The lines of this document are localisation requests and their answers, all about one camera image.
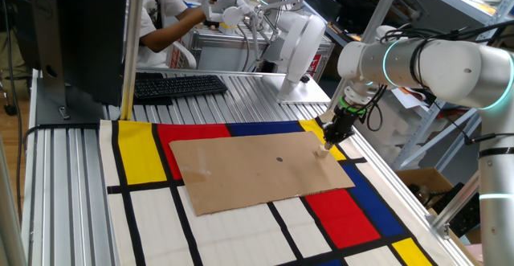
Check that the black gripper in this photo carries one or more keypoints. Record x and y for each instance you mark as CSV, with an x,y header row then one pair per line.
x,y
340,127

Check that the cream wooden cube block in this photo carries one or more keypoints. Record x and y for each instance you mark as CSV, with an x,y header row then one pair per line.
x,y
322,152

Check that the bare person forearm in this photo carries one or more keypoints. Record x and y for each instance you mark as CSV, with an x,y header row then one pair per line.
x,y
168,35

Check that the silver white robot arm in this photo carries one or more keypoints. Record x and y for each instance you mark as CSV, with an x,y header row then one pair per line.
x,y
449,69

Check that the colour block patterned cloth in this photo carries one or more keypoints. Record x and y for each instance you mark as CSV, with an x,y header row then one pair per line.
x,y
160,226

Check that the white foam packing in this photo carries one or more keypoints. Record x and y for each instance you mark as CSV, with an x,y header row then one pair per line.
x,y
385,137

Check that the open cardboard box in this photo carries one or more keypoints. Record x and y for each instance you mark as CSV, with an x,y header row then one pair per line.
x,y
421,175

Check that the white haptic control device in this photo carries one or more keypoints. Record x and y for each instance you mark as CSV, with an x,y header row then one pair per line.
x,y
299,45

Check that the brown cardboard sheet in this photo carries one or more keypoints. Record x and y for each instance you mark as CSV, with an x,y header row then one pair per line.
x,y
225,173

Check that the silver metal case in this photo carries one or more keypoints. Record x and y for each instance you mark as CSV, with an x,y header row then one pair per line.
x,y
225,57

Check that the black device in box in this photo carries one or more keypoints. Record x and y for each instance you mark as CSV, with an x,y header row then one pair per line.
x,y
467,222

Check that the black computer keyboard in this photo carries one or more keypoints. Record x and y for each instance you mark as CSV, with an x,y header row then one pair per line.
x,y
176,86

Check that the white plastic chair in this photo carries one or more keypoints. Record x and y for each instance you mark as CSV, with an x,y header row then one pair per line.
x,y
185,53

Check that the pink packet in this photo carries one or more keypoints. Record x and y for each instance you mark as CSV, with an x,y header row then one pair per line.
x,y
474,254

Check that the grey metal shelf rack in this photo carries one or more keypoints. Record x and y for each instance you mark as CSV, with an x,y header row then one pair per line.
x,y
449,1

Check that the black computer monitor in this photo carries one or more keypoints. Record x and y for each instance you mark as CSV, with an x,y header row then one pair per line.
x,y
92,37

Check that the grey monitor stand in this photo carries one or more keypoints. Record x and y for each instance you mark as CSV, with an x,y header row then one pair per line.
x,y
48,57

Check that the black chair caster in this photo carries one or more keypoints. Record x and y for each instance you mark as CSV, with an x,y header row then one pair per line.
x,y
10,109

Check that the silver device base plate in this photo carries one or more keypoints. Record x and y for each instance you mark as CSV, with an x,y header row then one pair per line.
x,y
305,93

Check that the aluminium frame post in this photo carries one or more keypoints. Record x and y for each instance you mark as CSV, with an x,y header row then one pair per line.
x,y
132,57
378,13
458,203

